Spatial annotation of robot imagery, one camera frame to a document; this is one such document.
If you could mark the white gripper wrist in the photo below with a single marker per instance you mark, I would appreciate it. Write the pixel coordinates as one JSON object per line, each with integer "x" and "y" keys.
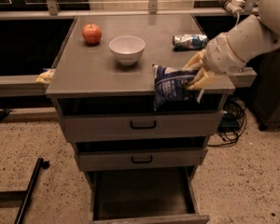
{"x": 221, "y": 57}

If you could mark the blue chip bag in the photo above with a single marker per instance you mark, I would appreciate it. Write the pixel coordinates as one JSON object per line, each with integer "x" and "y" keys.
{"x": 170, "y": 85}

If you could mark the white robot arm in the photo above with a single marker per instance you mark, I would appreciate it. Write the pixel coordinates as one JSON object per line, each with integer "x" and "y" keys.
{"x": 257, "y": 34}

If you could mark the grey drawer cabinet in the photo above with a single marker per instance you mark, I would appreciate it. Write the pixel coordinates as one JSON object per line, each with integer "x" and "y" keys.
{"x": 86, "y": 70}

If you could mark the top grey drawer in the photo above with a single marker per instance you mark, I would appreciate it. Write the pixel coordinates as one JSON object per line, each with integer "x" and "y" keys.
{"x": 133, "y": 117}

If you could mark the grey drawer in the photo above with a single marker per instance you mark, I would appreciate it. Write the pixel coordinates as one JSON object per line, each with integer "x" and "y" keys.
{"x": 140, "y": 154}
{"x": 133, "y": 117}
{"x": 145, "y": 196}

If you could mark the bottom grey drawer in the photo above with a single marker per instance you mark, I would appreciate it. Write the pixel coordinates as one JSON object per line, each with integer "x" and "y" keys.
{"x": 145, "y": 196}

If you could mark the middle grey drawer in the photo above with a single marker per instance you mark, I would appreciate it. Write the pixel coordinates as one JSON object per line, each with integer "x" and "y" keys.
{"x": 140, "y": 154}

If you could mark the crushed silver blue can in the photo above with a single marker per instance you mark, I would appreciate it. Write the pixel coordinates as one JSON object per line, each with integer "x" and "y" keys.
{"x": 188, "y": 42}

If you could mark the white power strip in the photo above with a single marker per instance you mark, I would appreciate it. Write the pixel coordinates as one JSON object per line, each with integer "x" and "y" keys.
{"x": 234, "y": 7}

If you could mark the dark grey cabinet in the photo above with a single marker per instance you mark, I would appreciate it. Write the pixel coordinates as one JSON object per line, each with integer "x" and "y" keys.
{"x": 264, "y": 95}

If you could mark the white bowl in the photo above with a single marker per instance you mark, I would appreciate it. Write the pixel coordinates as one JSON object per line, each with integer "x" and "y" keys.
{"x": 127, "y": 49}

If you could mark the red apple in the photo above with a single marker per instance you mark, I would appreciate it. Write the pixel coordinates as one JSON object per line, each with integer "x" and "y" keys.
{"x": 91, "y": 33}

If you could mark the black metal floor bar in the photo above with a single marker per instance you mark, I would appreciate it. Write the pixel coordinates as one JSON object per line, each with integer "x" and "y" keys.
{"x": 39, "y": 165}

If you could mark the yellow sponge on rail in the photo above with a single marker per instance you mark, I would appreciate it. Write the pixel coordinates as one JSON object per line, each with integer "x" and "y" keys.
{"x": 45, "y": 77}

